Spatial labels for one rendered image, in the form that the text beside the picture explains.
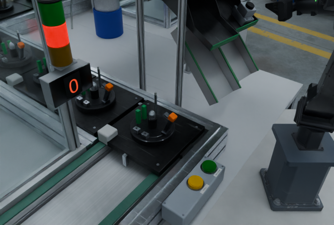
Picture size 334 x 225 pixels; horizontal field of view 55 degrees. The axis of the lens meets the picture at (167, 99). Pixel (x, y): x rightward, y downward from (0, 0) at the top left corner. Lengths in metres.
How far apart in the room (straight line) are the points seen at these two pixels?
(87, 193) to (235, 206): 0.42
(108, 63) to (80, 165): 0.74
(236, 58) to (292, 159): 0.54
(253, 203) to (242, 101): 0.50
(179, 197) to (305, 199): 0.36
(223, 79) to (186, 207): 0.51
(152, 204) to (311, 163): 0.40
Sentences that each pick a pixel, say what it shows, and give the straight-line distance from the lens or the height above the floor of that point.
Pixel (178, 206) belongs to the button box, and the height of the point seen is 0.96.
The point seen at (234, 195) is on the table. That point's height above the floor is 0.86.
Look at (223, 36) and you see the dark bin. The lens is 1.07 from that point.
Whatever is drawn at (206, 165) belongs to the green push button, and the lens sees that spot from 0.91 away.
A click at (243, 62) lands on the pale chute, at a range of 1.29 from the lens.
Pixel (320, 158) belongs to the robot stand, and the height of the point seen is 1.06.
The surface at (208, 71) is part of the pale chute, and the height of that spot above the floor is 1.06.
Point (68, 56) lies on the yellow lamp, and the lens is 0.78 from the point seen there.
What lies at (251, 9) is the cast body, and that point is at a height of 1.26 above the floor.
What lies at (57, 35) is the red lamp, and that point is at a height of 1.34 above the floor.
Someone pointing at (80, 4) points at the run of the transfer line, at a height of 0.91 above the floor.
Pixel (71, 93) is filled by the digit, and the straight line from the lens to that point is 0.82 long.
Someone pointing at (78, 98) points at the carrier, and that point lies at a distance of 1.12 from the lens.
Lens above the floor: 1.64
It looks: 36 degrees down
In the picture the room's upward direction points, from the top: 1 degrees clockwise
